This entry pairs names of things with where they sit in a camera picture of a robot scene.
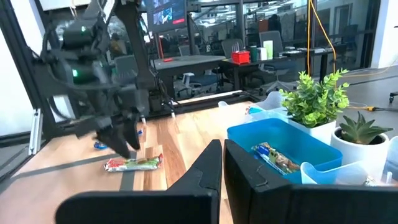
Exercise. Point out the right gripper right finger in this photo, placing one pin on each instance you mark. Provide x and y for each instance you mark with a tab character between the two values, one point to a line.
280	205

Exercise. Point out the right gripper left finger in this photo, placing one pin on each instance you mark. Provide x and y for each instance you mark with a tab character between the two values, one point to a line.
155	207

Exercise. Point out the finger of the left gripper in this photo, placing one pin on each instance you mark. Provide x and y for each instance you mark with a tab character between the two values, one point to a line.
115	140
133	130

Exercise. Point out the blue granola bar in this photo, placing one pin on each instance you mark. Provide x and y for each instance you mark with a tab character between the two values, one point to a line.
99	145
275	158

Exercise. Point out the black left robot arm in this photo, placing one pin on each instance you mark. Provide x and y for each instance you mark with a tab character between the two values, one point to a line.
84	62

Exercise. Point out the translucent black-edged baking mat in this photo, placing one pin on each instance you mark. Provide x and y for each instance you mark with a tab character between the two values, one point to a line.
62	166

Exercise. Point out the clear plastic bin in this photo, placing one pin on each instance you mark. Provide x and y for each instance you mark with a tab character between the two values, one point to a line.
270	102
335	174

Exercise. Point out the grey office desk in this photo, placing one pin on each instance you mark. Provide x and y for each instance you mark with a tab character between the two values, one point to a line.
186	63

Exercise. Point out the teal plastic bin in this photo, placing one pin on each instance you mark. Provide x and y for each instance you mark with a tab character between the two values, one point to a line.
280	133

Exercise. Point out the succulent in white pot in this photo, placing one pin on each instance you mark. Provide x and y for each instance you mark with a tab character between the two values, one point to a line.
360	130

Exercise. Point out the leafy plant in white pot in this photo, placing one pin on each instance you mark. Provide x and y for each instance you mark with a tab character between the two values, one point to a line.
314	99

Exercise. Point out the red storage container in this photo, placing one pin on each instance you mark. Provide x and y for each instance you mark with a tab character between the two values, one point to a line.
241	58

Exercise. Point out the white cup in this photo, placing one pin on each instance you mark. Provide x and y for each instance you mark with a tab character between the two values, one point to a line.
262	54

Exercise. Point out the grey office chair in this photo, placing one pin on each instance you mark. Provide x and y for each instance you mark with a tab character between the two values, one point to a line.
281	37

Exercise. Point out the person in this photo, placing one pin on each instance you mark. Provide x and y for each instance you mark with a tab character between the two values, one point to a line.
275	22

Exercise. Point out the silver metal bracket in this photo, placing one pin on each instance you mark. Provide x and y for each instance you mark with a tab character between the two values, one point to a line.
35	130

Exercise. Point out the wall display screen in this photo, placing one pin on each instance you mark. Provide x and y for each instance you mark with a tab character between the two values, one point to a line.
166	15

